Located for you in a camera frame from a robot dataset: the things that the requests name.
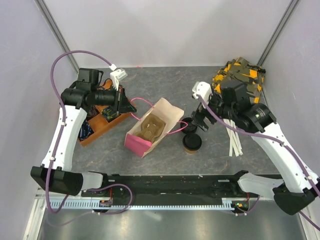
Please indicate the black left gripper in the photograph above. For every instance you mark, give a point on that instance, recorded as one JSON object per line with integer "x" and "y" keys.
{"x": 123, "y": 105}

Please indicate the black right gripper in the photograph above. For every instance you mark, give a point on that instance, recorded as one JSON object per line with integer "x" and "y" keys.
{"x": 202, "y": 111}

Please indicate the black cup lid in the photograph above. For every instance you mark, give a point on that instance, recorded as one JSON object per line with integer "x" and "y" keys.
{"x": 189, "y": 126}
{"x": 192, "y": 141}

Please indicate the brown paper cup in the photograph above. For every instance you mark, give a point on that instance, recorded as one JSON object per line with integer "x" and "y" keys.
{"x": 192, "y": 143}

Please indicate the brown pulp cup carrier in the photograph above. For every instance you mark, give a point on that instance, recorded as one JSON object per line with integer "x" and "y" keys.
{"x": 151, "y": 128}

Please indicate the pink and cream paper bag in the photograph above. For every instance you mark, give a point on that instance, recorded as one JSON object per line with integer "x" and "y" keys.
{"x": 169, "y": 113}

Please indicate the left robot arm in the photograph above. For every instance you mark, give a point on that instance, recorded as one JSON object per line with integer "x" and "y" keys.
{"x": 54, "y": 174}

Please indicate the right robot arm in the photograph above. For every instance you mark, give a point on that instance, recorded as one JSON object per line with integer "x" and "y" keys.
{"x": 298, "y": 186}

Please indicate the orange compartment tray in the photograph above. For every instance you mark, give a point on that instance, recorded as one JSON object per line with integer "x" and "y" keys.
{"x": 105, "y": 120}

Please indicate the blue striped rolled tie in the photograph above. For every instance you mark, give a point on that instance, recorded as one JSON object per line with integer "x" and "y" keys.
{"x": 85, "y": 131}

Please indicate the white wrapped straw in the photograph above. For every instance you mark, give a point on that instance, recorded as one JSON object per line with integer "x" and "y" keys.
{"x": 235, "y": 144}
{"x": 231, "y": 124}

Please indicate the camouflage folded cloth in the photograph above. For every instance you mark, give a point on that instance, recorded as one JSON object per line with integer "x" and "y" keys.
{"x": 242, "y": 70}

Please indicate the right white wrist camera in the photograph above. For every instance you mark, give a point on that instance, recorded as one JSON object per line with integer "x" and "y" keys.
{"x": 202, "y": 89}

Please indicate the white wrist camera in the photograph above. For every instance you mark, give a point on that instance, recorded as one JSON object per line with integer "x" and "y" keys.
{"x": 202, "y": 89}
{"x": 116, "y": 75}

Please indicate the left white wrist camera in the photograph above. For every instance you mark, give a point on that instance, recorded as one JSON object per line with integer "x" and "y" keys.
{"x": 116, "y": 75}

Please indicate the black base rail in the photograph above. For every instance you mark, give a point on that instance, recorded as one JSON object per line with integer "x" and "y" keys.
{"x": 170, "y": 189}

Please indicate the white slotted cable duct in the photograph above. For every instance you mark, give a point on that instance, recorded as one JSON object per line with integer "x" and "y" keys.
{"x": 97, "y": 204}

